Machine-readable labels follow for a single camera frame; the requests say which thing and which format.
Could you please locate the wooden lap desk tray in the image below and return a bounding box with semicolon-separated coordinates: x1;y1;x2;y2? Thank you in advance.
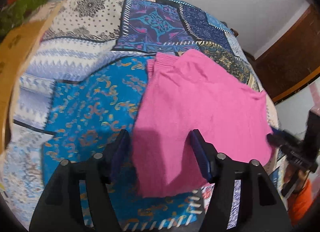
1;1;63;152

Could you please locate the brown wooden door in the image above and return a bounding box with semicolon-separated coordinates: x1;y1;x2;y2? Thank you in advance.
252;4;319;104

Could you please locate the pink knitted cardigan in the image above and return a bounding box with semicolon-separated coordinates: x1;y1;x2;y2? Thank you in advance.
132;49;272;197

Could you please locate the right hand orange sleeve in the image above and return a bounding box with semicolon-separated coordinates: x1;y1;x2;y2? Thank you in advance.
284;164;309;193

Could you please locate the blue patchwork bed quilt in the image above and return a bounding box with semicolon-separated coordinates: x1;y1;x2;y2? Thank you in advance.
1;0;263;229

